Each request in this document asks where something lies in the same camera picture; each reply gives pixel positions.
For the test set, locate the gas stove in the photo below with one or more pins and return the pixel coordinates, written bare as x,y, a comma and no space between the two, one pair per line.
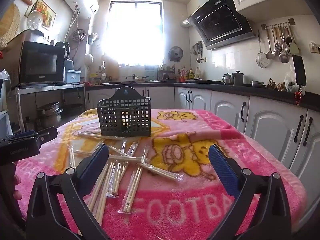
202,81

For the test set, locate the dark metal canister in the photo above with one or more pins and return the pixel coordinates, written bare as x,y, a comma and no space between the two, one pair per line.
238,78

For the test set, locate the person's left hand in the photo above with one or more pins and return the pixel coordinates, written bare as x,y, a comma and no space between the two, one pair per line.
16,182

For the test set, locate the window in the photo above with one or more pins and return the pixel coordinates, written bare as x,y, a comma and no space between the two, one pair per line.
135,32

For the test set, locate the black range hood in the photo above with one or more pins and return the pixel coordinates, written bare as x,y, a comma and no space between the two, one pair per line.
220,25

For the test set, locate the group of sauce bottles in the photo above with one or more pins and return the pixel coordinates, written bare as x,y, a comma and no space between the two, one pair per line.
187,75

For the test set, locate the fruit wall picture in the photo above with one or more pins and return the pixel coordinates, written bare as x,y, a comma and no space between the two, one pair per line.
48,7

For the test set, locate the row of hanging steel utensils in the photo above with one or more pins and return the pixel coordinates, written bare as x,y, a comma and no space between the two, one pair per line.
282,47

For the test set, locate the steel pot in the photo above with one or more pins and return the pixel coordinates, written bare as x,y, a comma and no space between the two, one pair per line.
35,33

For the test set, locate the set of chopsticks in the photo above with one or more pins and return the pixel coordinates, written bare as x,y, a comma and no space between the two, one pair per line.
133,187

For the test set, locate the silver exhaust duct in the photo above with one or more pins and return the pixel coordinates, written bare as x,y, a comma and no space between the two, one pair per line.
185,23

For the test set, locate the dark green plastic utensil holder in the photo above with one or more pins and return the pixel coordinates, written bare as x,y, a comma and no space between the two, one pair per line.
112,120

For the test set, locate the utensil hanging rail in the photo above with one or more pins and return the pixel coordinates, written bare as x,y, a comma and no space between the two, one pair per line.
275,25

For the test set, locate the clear plastic bag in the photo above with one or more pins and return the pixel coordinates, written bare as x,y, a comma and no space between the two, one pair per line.
290,80

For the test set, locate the black microwave oven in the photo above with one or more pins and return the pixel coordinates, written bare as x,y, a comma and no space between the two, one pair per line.
41,62

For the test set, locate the black kettle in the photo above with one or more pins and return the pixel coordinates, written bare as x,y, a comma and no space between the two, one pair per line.
62,50

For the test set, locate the steel shelf table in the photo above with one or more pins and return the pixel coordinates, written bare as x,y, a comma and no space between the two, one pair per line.
45,88

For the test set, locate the red hanging charm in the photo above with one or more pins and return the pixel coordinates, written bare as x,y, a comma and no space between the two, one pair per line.
297,97

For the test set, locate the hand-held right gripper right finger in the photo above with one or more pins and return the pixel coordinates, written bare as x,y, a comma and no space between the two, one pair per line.
222,170

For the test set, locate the steel ladle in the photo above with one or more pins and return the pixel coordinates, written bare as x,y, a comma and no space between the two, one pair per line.
270,53

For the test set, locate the wall-mounted small basket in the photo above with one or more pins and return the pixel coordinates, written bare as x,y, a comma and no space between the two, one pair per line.
93,38

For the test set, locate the clear plastic tube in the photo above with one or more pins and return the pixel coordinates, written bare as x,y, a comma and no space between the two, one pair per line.
20,110

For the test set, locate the steel bowl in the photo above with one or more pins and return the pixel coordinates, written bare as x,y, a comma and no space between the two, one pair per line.
257,83

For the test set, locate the round bamboo tray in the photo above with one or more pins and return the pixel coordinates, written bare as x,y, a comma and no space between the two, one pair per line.
8,27

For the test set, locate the steel mug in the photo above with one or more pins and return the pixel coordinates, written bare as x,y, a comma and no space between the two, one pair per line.
227,79

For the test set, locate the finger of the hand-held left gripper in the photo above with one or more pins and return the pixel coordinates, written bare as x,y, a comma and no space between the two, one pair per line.
22,134
48,135

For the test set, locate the blue-grey plastic bin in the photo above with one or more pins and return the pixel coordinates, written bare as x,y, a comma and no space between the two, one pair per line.
73,76

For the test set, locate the small hanging kitchen tools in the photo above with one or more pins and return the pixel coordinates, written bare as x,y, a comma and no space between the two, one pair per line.
198,50

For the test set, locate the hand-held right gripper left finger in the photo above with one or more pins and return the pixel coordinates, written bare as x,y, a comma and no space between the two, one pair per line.
96,165

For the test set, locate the pink printed blanket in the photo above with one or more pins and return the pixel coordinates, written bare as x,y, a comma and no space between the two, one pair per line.
175,205

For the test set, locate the black countertop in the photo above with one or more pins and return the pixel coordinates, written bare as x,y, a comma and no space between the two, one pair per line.
262,91

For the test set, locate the white lower cabinets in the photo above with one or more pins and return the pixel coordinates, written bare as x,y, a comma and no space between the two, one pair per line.
270,120

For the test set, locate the beige cutting board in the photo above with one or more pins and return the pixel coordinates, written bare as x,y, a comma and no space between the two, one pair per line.
111,66

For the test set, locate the black phone on stand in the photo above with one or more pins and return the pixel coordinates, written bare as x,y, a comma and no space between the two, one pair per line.
299,68

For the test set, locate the pale green spatula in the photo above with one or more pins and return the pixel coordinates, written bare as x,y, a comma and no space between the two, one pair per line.
294,47

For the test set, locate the stacked steel pots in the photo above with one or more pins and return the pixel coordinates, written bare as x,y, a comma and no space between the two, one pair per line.
48,115

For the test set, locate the pile of brown dried roots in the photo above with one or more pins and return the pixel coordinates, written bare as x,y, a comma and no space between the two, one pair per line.
273,85

